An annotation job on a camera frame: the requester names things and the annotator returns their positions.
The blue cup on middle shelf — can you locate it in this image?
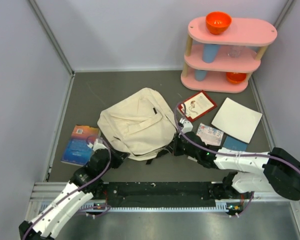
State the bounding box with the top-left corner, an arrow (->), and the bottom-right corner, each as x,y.
202,43 -> 220,63

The white square notebook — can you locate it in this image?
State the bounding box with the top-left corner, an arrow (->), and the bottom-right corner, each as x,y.
211,97 -> 263,144

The orange bowl on bottom shelf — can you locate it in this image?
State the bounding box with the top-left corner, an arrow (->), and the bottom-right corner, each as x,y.
226,72 -> 247,84

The floral pink white book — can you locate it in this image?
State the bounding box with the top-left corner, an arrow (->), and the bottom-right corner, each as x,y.
196,123 -> 224,146

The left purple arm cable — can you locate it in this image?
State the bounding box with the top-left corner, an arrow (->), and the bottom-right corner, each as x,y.
21,134 -> 113,240

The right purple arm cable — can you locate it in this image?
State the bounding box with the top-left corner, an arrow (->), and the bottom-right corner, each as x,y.
174,100 -> 300,218

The pink three-tier shelf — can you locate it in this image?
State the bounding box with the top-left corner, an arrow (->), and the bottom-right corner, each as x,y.
181,16 -> 278,94

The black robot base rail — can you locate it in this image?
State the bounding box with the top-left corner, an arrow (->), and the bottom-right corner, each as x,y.
93,182 -> 221,208

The blue orange paperback book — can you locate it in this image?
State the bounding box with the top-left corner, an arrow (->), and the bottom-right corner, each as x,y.
61,125 -> 101,166

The blue cup on bottom shelf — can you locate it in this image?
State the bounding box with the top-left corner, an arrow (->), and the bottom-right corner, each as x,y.
194,69 -> 207,82

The orange bowl on shelf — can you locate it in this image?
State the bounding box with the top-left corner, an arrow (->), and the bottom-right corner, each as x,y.
205,11 -> 232,35
226,72 -> 247,84

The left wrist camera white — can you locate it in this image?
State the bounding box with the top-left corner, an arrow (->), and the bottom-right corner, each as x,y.
87,138 -> 107,152

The blue cup on shelf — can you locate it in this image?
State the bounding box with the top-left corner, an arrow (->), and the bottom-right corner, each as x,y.
194,69 -> 207,82
202,43 -> 220,63

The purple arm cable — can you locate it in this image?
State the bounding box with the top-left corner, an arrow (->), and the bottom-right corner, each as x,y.
174,100 -> 300,218
21,134 -> 113,240

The orange bowl on top shelf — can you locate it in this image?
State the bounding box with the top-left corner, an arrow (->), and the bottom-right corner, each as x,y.
205,11 -> 232,35

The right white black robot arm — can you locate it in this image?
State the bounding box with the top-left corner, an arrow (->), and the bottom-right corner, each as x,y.
166,131 -> 300,201

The small blue notebook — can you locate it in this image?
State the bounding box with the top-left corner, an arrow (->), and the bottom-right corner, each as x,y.
223,136 -> 248,151

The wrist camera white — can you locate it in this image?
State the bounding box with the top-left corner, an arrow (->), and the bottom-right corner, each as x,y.
87,138 -> 107,152
178,118 -> 193,133

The red cover book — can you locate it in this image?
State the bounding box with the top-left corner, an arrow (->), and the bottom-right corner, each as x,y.
177,90 -> 217,123

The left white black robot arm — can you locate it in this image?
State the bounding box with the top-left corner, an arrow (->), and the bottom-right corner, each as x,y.
18,148 -> 130,240

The cream canvas student backpack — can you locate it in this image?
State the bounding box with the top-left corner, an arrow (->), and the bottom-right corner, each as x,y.
97,87 -> 177,161

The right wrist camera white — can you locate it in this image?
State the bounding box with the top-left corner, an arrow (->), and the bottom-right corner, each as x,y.
178,118 -> 193,133

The clear glass on middle shelf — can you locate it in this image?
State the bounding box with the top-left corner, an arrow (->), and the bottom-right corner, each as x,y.
227,45 -> 245,58

